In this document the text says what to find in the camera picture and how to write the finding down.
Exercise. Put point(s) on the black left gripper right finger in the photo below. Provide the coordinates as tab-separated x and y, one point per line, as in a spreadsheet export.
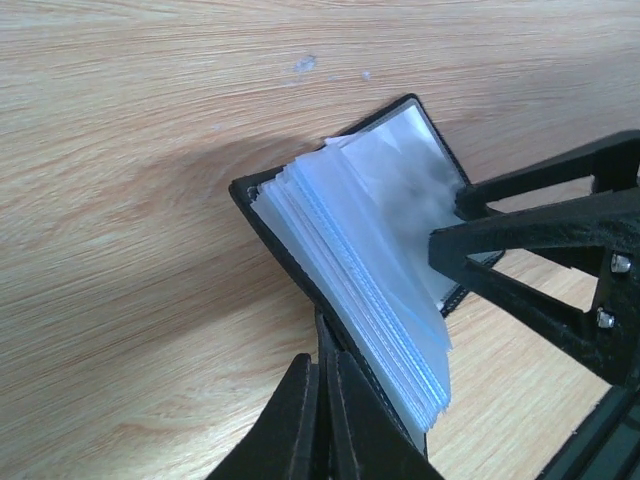
357	437

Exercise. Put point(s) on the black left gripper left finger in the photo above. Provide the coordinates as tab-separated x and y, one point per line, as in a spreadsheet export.
281	443

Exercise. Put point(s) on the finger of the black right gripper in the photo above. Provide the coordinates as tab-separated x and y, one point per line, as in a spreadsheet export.
612	161
604	339

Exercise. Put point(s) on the black card holder wallet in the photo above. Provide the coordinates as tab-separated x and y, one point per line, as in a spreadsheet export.
350	223

